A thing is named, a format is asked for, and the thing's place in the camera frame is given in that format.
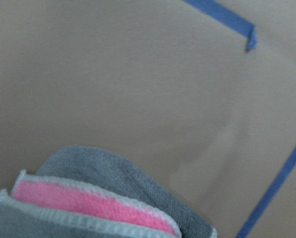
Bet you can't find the grey pink cloth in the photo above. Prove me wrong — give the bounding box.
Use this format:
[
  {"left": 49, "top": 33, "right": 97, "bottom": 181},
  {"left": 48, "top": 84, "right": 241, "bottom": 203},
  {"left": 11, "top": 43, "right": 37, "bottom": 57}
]
[{"left": 0, "top": 146, "right": 218, "bottom": 238}]

